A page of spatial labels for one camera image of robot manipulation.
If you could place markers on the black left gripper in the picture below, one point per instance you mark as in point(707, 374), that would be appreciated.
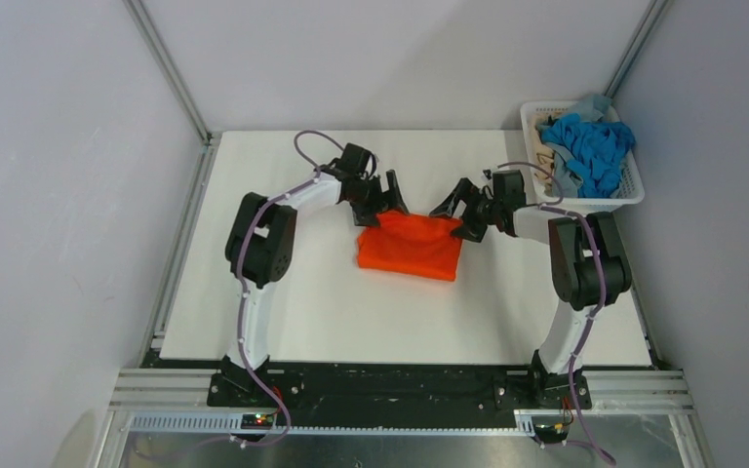
point(393, 202)

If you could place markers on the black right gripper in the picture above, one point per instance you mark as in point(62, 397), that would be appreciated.
point(471, 229)

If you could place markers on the orange t shirt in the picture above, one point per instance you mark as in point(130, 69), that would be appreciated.
point(411, 244)

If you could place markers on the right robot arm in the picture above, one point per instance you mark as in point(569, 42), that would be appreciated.
point(588, 263)

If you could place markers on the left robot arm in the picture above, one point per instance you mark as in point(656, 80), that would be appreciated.
point(260, 244)

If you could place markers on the beige t shirt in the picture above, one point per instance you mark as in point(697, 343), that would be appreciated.
point(544, 158)

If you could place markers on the blue t shirt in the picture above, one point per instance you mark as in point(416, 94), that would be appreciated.
point(624, 141)

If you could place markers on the white plastic laundry basket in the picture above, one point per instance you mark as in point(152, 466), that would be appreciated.
point(631, 190)

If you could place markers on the right controller board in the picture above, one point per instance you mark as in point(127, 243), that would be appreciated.
point(551, 434)

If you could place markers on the controller board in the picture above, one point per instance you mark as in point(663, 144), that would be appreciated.
point(551, 434)
point(255, 421)

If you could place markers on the left controller board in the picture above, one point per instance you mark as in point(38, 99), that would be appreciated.
point(255, 421)

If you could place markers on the left aluminium frame post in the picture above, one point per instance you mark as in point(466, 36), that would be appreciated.
point(157, 47)

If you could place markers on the aluminium frame post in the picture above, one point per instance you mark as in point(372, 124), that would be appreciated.
point(648, 23)
point(157, 47)

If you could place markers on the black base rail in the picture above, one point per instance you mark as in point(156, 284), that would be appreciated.
point(357, 396)

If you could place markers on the right aluminium frame post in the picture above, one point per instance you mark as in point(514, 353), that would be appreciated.
point(648, 23)

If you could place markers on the aluminium base frame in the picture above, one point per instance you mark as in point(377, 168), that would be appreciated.
point(174, 400)

